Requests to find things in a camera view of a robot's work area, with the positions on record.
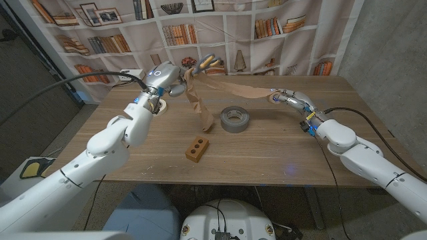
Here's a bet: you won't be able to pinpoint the dark metal table leg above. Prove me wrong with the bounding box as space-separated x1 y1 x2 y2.
304 186 326 231

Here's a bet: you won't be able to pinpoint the grey orange handled scissors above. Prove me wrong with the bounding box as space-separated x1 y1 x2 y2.
186 53 222 79

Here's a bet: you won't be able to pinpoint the black torso cable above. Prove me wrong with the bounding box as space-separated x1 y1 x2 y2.
199 199 228 233

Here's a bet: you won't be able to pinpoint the blue grey box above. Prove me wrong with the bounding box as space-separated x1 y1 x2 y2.
103 183 183 240

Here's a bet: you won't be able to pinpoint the printed bookshelf backdrop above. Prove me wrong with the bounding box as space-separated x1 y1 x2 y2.
6 0 364 103

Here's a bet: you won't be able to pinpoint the black power box cable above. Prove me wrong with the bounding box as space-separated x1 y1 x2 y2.
111 79 134 89

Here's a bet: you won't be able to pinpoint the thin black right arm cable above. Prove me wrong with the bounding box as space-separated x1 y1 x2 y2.
313 135 353 240

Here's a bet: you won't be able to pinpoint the grey duct tape roll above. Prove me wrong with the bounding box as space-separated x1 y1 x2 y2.
220 106 250 134

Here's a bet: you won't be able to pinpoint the black floor device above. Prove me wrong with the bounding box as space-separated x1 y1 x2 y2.
276 222 304 240

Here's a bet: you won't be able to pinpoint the beige adhesive wrap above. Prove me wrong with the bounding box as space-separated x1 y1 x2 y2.
182 68 280 133

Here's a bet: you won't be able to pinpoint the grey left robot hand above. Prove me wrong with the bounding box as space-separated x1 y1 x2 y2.
133 61 189 107

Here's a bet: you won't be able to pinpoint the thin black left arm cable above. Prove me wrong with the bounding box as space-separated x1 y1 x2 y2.
83 173 107 231

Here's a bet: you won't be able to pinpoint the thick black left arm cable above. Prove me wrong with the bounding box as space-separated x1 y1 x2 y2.
0 71 149 126

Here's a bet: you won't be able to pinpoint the white power box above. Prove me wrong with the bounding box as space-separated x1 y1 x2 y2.
117 69 145 82

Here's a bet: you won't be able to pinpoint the yellow black floor item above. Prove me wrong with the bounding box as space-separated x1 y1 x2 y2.
19 157 56 180

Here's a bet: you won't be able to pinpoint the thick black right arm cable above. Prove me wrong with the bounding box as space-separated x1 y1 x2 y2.
324 107 427 183

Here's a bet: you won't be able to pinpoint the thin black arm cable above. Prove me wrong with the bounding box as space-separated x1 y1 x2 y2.
313 135 353 240
83 173 107 231

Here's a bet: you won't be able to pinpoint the wooden block with holes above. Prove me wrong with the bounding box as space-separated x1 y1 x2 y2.
185 135 210 163

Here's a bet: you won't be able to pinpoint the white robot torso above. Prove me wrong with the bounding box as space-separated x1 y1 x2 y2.
179 198 277 240

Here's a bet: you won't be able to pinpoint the white masking tape roll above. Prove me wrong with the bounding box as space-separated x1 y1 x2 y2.
153 99 168 117

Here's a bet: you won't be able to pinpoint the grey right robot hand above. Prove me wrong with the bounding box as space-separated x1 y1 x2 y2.
270 88 330 129

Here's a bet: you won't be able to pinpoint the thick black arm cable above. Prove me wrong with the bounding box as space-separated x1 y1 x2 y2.
0 71 149 126
324 107 427 183

